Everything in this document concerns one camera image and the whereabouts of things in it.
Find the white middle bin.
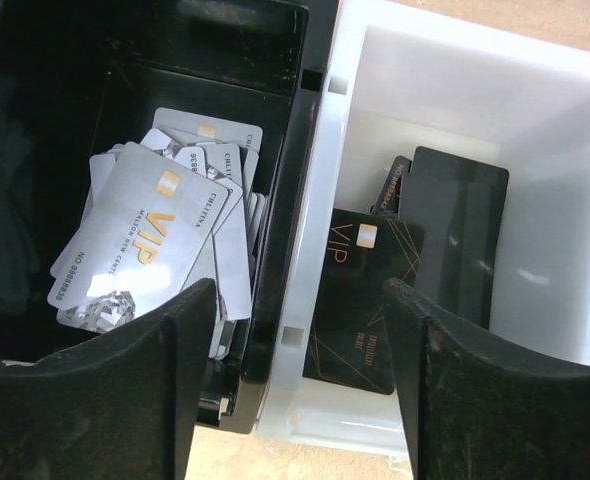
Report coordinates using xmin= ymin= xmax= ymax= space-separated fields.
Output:
xmin=256 ymin=1 xmax=590 ymax=455

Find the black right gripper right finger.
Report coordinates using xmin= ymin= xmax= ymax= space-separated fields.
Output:
xmin=383 ymin=279 xmax=590 ymax=479

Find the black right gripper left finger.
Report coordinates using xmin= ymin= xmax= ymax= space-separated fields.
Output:
xmin=0 ymin=279 xmax=216 ymax=479

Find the pile of black cards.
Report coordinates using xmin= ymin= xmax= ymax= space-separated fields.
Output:
xmin=303 ymin=146 xmax=509 ymax=395

